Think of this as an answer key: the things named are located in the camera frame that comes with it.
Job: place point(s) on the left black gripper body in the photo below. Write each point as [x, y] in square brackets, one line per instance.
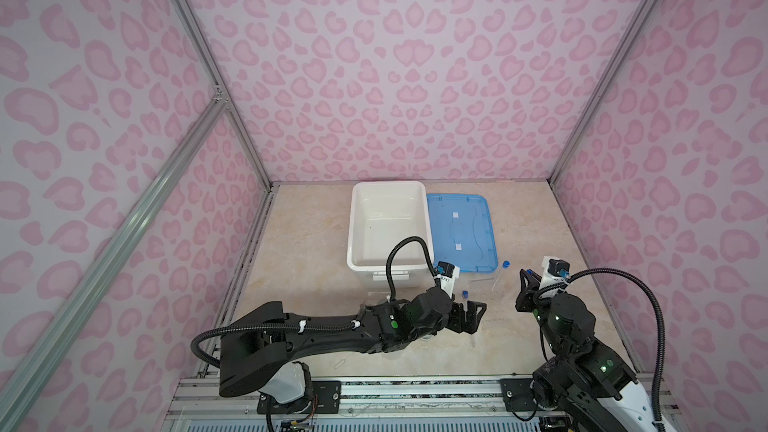
[456, 321]

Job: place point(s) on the blue plastic bin lid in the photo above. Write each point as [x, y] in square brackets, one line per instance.
[462, 232]

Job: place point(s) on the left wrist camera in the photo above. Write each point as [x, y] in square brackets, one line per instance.
[446, 276]

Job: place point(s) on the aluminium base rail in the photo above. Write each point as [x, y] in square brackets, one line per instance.
[420, 403]

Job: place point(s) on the clear plastic pipette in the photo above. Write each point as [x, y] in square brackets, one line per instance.
[344, 363]

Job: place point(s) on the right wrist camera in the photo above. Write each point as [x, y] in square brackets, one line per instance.
[555, 271]

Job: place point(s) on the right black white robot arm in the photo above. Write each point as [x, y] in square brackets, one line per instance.
[586, 378]

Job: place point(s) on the white plastic storage bin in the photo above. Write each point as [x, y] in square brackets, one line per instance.
[382, 214]

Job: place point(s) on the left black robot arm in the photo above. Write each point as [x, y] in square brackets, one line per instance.
[256, 346]

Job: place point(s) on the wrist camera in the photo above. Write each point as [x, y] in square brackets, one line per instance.
[446, 276]
[555, 271]

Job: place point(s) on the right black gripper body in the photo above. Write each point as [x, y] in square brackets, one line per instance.
[526, 303]

